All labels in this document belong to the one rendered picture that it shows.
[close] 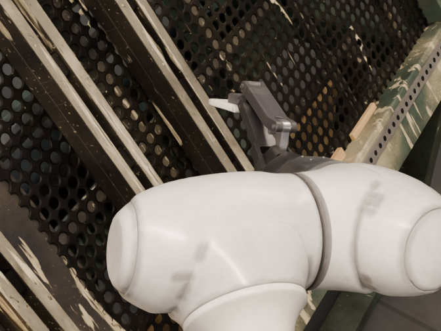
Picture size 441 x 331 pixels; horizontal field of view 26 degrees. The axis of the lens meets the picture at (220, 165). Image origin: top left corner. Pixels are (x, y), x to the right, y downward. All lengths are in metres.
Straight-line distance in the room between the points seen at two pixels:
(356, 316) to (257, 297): 1.96
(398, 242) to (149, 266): 0.20
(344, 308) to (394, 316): 0.27
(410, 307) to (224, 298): 2.24
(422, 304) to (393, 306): 0.09
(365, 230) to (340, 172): 0.07
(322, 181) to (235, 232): 0.11
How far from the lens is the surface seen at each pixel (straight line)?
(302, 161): 0.92
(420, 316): 2.93
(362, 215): 0.79
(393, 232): 0.77
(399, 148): 2.18
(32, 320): 1.42
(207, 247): 0.72
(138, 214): 0.73
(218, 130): 1.70
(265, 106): 1.02
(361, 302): 2.71
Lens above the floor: 2.36
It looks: 46 degrees down
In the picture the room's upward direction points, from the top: straight up
